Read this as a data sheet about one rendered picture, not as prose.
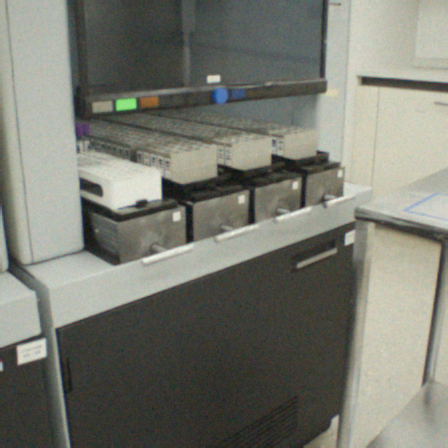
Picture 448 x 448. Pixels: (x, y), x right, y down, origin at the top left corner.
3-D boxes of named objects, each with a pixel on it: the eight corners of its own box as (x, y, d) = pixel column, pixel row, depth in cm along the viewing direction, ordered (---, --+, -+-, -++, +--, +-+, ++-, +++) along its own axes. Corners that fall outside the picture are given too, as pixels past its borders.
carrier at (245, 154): (264, 163, 121) (265, 136, 119) (271, 165, 120) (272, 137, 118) (224, 172, 114) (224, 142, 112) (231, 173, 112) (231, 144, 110)
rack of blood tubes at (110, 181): (36, 183, 112) (33, 153, 110) (80, 175, 118) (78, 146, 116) (113, 217, 91) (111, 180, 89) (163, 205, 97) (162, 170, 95)
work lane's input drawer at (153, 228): (-27, 185, 137) (-32, 149, 134) (25, 176, 146) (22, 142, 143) (134, 274, 86) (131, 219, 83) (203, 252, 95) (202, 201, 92)
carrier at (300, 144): (310, 154, 131) (311, 128, 129) (317, 155, 129) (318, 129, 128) (275, 161, 124) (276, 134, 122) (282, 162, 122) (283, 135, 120)
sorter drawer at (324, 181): (127, 158, 166) (125, 128, 163) (164, 151, 175) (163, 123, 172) (321, 213, 116) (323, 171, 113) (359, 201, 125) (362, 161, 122)
